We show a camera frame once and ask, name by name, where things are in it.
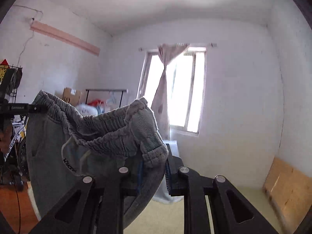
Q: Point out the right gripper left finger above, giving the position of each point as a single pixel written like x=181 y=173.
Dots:
x=95 y=205

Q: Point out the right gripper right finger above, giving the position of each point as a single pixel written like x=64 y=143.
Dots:
x=212 y=205

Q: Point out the light blue denim pants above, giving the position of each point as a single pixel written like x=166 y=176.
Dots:
x=63 y=146

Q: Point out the black clothes rack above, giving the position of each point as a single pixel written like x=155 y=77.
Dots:
x=106 y=93

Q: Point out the person's left hand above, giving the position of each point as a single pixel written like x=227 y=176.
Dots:
x=6 y=139

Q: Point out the white bicycle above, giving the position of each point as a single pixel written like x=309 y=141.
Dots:
x=17 y=152

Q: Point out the white plush pillow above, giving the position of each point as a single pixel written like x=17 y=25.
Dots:
x=86 y=110

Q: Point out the pineapple print curtain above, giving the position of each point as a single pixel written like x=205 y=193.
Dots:
x=166 y=53

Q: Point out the window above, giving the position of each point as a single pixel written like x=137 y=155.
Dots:
x=186 y=80

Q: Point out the black wire shelf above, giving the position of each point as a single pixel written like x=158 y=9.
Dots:
x=10 y=82

